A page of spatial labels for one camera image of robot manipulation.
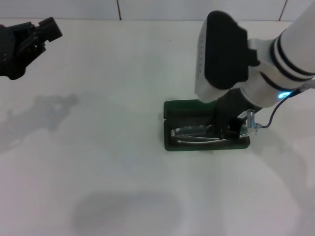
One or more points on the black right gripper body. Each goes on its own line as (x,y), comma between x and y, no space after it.
(231,108)

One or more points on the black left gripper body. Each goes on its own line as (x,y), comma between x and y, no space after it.
(8,54)

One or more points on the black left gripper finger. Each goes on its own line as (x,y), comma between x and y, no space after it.
(53,35)
(48,25)

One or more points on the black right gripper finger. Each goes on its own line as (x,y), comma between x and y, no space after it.
(236,127)
(220,134)

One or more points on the green glasses case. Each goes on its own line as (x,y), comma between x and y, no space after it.
(209,147)

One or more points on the clear white glasses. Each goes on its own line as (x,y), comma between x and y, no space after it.
(189,130)

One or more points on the silver ribbed connector socket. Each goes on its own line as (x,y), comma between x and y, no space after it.
(251,120)

